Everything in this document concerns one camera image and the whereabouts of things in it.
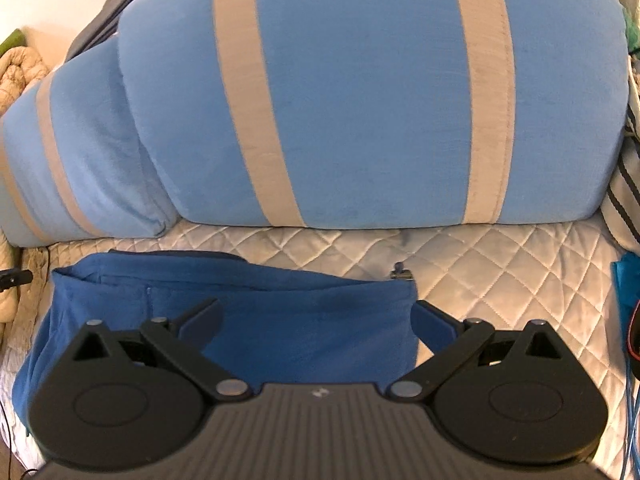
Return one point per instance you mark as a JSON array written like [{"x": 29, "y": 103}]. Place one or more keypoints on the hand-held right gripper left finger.
[{"x": 202, "y": 325}]

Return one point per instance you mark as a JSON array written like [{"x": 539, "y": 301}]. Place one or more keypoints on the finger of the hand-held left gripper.
[{"x": 17, "y": 278}]

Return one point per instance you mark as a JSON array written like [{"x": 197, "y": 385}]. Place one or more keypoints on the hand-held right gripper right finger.
[{"x": 431, "y": 327}]

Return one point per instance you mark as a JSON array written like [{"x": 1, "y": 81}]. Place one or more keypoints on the blue fleece garment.
[{"x": 310, "y": 320}]

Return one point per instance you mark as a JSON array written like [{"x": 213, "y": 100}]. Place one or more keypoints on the small blue striped pillow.
[{"x": 90, "y": 160}]

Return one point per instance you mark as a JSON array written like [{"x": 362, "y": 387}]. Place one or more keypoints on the beige quilted comforter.
[{"x": 20, "y": 80}]

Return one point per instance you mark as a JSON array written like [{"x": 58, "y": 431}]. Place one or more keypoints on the white striped cloth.
[{"x": 622, "y": 200}]

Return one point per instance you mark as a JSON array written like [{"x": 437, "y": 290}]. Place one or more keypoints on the green cloth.
[{"x": 11, "y": 42}]

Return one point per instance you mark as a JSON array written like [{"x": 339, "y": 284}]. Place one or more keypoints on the large blue striped pillow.
[{"x": 360, "y": 100}]

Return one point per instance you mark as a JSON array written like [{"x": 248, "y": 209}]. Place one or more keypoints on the grey-blue dark cloth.
[{"x": 115, "y": 5}]

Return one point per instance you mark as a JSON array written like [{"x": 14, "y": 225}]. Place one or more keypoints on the teal cloth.
[{"x": 632, "y": 30}]

